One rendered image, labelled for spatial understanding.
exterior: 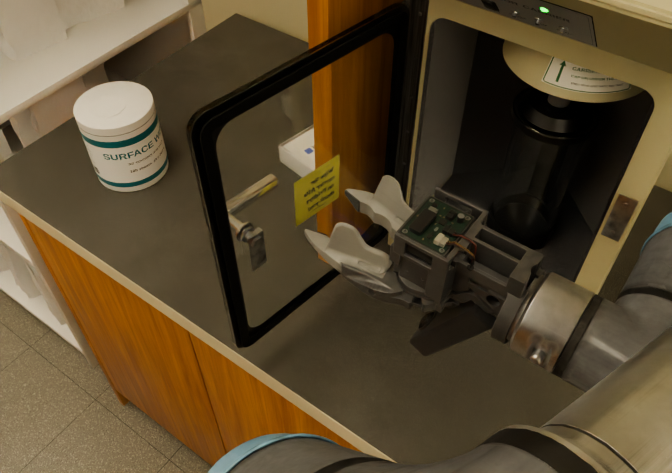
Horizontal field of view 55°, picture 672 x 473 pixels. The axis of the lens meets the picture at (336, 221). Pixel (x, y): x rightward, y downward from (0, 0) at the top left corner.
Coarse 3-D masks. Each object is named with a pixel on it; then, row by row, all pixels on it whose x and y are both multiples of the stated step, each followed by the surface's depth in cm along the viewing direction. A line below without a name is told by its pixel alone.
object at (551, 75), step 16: (512, 48) 76; (528, 48) 73; (512, 64) 76; (528, 64) 74; (544, 64) 72; (560, 64) 71; (528, 80) 74; (544, 80) 72; (560, 80) 72; (576, 80) 71; (592, 80) 71; (608, 80) 71; (560, 96) 72; (576, 96) 72; (592, 96) 71; (608, 96) 71; (624, 96) 72
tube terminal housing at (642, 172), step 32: (448, 0) 72; (512, 32) 69; (544, 32) 67; (576, 64) 67; (608, 64) 65; (640, 64) 63; (416, 128) 87; (640, 160) 70; (640, 192) 72; (608, 256) 80
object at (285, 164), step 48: (384, 48) 74; (288, 96) 66; (336, 96) 72; (384, 96) 79; (192, 144) 60; (240, 144) 65; (288, 144) 71; (336, 144) 77; (384, 144) 86; (240, 192) 69; (288, 192) 76; (336, 192) 83; (240, 240) 74; (288, 240) 81; (288, 288) 88
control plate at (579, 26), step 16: (464, 0) 66; (480, 0) 63; (496, 0) 61; (512, 0) 59; (528, 0) 57; (528, 16) 61; (544, 16) 59; (560, 16) 57; (576, 16) 55; (592, 16) 53; (576, 32) 60; (592, 32) 57
